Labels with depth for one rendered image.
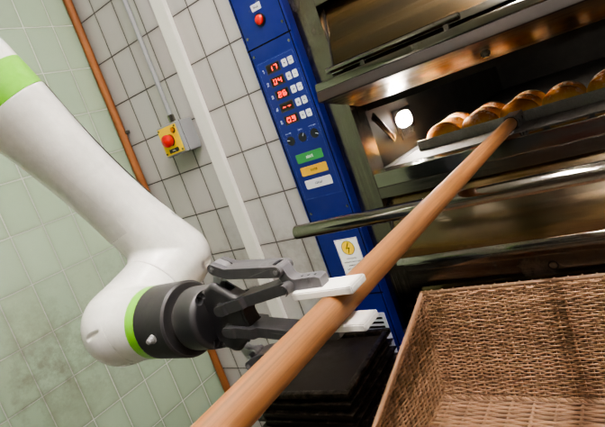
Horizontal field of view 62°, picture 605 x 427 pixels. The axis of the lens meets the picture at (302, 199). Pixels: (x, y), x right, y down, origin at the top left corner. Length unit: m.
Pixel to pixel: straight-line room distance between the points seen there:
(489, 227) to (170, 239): 0.79
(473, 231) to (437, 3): 0.53
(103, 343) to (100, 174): 0.23
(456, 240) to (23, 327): 1.21
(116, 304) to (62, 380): 1.05
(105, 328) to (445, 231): 0.88
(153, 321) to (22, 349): 1.07
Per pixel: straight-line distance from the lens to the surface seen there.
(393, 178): 1.33
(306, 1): 1.38
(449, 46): 1.08
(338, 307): 0.48
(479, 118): 1.45
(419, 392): 1.32
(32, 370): 1.69
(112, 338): 0.69
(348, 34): 1.32
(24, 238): 1.70
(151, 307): 0.63
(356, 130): 1.34
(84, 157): 0.76
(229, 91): 1.55
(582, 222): 1.24
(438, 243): 1.33
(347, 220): 0.98
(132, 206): 0.76
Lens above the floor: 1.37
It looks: 8 degrees down
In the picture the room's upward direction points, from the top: 20 degrees counter-clockwise
